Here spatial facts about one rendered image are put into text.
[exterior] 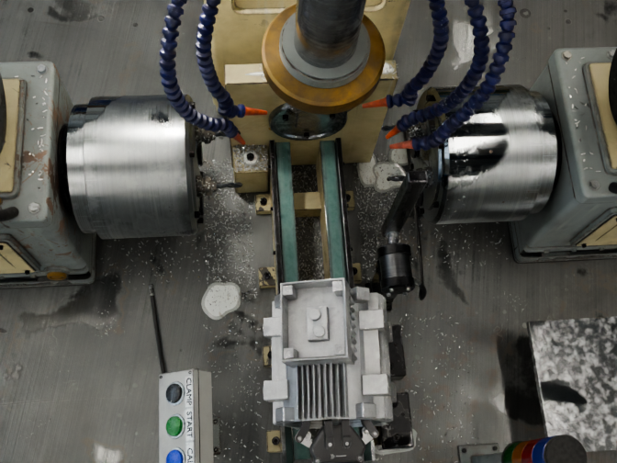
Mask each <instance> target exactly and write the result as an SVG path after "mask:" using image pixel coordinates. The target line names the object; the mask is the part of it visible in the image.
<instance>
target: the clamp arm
mask: <svg viewBox="0 0 617 463"><path fill-rule="evenodd" d="M427 182H428V178H427V172H426V171H408V172H407V173H406V176H405V178H404V180H403V182H402V184H401V186H400V189H399V191H398V193H397V195H396V197H395V199H394V202H393V204H392V206H391V208H390V210H389V212H388V214H387V217H386V219H385V221H384V223H383V226H382V228H381V231H382V237H387V238H388V234H389V237H394V233H392V232H395V236H396V237H398V236H399V234H400V232H401V230H402V228H403V226H404V224H405V223H406V221H407V219H408V217H409V215H410V213H411V212H412V210H413V208H414V206H415V204H416V202H417V201H418V199H419V197H420V195H421V192H422V191H423V189H424V188H425V186H426V184H427Z"/></svg>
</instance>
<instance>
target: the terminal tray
mask: <svg viewBox="0 0 617 463"><path fill-rule="evenodd" d="M336 283H339V284H340V287H339V288H335V287H334V285H335V284H336ZM286 288H290V291H289V292H288V293H287V292H286V291H285V289H286ZM352 296H353V292H352V290H351V288H350V287H349V284H348V282H347V281H346V279H345V278H344V277H341V278H330V279H319V280H309V281H298V282H286V283H280V313H281V362H283V363H284V364H286V365H287V366H290V367H292V368H295V367H297V366H299V367H302V365H304V366H305V367H306V366H307V365H311V366H313V364H315V365H318V364H322V365H324V363H326V364H328V365H330V364H331V363H333V364H337V363H339V364H343V363H345V364H348V365H355V361H356V360H357V356H356V355H355V354H354V353H356V352H357V349H356V348H355V347H354V345H355V344H357V342H356V340H355V339H354V338H353V337H354V336H356V332H355V331H354V330H353V329H355V328H356V325H355V324H354V323H353V321H355V317H354V315H353V313H354V312H355V309H354V307H353V305H354V304H355V302H354V301H353V298H352ZM338 347H341V348H342V351H341V352H340V353H338V352H337V348H338ZM287 350H290V351H291V356H287V355H286V351H287Z"/></svg>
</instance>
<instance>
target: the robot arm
mask: <svg viewBox="0 0 617 463"><path fill-rule="evenodd" d="M360 420H361V423H362V426H363V429H362V435H363V437H362V438H361V437H360V436H359V434H357V433H356V432H355V430H354V429H353V428H352V427H351V426H350V422H349V419H339V424H336V425H333V424H332V419H329V420H322V427H321V428H320V429H319V431H318V433H317V434H316V436H315V438H314V439H313V441H312V442H311V440H310V438H311V433H310V432H309V427H310V421H302V422H301V426H300V428H299V430H298V431H297V434H296V436H295V440H296V441H297V442H298V443H301V444H303V445H304V446H307V447H308V448H309V452H310V454H311V455H312V457H313V463H364V461H363V455H364V451H365V445H366V444H367V443H368V442H369V441H371V440H372V439H373V438H377V437H378V436H379V432H378V431H377V430H376V428H375V427H374V425H373V424H372V423H371V420H363V419H360Z"/></svg>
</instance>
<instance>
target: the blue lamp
mask: <svg viewBox="0 0 617 463"><path fill-rule="evenodd" d="M554 436H555V435H554ZM554 436H549V437H545V438H543V439H541V440H539V441H538V442H537V443H536V444H535V446H534V448H533V453H532V459H533V463H545V462H544V448H545V445H546V444H547V442H548V441H549V440H550V439H551V438H552V437H554Z"/></svg>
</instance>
